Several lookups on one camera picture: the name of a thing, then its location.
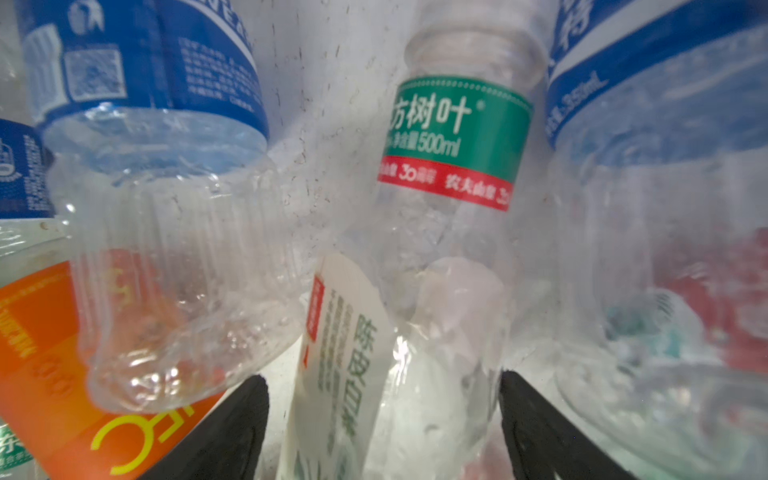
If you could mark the red cap crushed bottle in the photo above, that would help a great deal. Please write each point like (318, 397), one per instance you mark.
(725, 284)

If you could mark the blue label water bottle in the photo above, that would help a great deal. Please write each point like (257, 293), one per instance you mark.
(182, 264)

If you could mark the pepsi blue label bottle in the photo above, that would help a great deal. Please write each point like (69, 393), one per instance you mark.
(24, 193)

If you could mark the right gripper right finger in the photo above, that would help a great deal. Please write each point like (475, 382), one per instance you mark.
(542, 443)

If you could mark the small blue label bottle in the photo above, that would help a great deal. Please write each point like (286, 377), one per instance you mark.
(657, 115)

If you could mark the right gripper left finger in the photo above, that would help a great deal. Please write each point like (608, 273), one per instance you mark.
(227, 444)

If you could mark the green collar tea bottle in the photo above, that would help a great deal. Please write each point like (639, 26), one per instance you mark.
(409, 312)

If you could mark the orange label bottle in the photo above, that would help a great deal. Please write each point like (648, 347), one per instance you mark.
(44, 398)

